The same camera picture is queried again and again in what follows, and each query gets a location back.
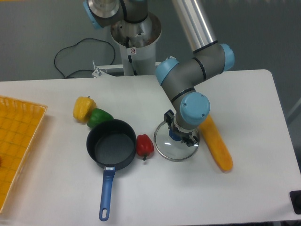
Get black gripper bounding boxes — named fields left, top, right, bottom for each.
left=164, top=109, right=198, bottom=146

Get glass lid blue knob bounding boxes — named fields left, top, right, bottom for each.
left=154, top=121, right=199, bottom=161

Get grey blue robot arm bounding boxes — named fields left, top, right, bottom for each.
left=83, top=0, right=235, bottom=146

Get long yellow squash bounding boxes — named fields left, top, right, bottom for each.
left=199, top=115, right=233, bottom=172

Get red bell pepper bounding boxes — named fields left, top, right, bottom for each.
left=136, top=134, right=154, bottom=161

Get green bell pepper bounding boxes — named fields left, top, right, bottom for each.
left=87, top=108, right=114, bottom=128

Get yellow bell pepper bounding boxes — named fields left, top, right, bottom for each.
left=73, top=97, right=96, bottom=123

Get black corner device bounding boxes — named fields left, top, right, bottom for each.
left=289, top=190, right=301, bottom=215

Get yellow woven basket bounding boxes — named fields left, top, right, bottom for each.
left=0, top=96, right=48, bottom=212

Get dark pot blue handle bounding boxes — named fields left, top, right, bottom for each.
left=86, top=119, right=136, bottom=221

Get white metal base frame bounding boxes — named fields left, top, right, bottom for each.
left=91, top=56, right=176, bottom=78

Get black cable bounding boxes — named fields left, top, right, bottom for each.
left=54, top=38, right=116, bottom=79

